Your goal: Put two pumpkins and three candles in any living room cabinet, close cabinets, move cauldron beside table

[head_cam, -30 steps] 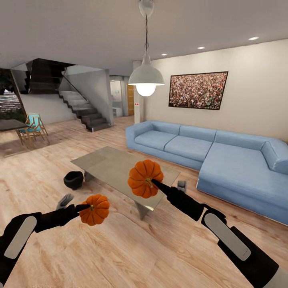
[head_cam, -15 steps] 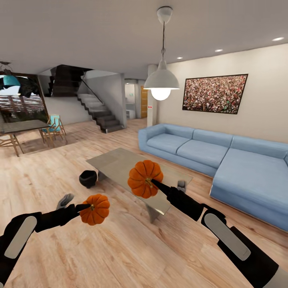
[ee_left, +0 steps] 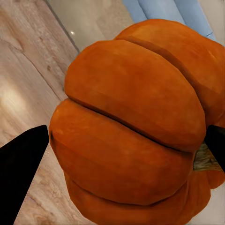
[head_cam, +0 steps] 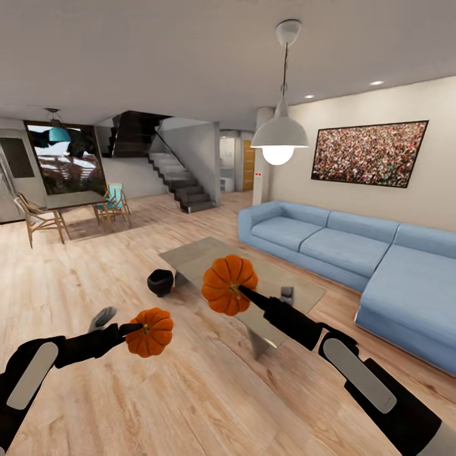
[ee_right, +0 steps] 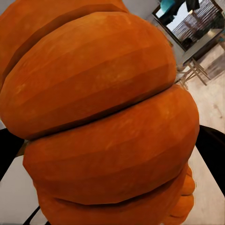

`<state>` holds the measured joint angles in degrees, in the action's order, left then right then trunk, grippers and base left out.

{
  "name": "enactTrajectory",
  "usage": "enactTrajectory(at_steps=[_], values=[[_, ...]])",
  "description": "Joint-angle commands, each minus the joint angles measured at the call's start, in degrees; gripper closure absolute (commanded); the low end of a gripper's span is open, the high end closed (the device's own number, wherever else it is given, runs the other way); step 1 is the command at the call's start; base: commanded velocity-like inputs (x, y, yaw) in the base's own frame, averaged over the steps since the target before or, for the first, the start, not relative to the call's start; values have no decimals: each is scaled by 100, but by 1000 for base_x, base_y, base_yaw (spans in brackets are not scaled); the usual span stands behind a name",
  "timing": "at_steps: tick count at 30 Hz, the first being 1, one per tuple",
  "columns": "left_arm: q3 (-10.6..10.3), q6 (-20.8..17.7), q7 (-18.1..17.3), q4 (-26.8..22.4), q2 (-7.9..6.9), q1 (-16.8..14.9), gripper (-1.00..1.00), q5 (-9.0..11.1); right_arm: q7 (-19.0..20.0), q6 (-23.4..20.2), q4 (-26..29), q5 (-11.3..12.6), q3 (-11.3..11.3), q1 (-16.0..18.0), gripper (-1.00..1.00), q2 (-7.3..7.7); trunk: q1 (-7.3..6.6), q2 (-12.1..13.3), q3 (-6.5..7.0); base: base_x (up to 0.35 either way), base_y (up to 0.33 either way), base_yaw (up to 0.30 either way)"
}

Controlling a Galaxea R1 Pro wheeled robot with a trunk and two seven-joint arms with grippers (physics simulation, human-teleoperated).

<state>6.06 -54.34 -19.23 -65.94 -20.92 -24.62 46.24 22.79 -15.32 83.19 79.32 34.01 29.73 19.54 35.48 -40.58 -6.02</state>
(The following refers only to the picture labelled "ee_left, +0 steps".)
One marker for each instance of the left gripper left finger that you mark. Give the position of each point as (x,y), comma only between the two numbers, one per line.
(19,161)

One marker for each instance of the coffee table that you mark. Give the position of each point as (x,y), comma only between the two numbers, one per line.
(87,21)

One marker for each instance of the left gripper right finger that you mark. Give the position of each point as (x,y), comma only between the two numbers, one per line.
(215,140)

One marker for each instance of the sofa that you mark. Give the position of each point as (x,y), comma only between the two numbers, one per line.
(187,12)

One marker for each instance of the pumpkin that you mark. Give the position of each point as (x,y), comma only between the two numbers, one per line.
(130,135)

